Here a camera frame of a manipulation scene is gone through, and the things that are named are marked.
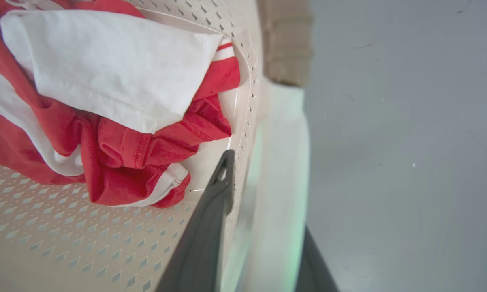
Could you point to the beige perforated laundry basket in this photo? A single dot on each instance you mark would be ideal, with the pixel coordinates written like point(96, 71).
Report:
point(65, 243)

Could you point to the beige woven furniture piece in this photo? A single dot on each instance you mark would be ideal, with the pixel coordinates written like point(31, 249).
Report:
point(286, 40)

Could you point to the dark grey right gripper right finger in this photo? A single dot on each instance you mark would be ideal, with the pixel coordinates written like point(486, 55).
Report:
point(314, 271)

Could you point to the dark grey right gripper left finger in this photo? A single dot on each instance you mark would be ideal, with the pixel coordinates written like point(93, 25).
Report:
point(205, 239)

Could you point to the red and white garment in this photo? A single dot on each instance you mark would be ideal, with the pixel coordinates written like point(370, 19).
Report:
point(126, 162)

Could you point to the white cloth garment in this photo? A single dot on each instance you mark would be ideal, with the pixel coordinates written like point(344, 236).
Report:
point(114, 69)

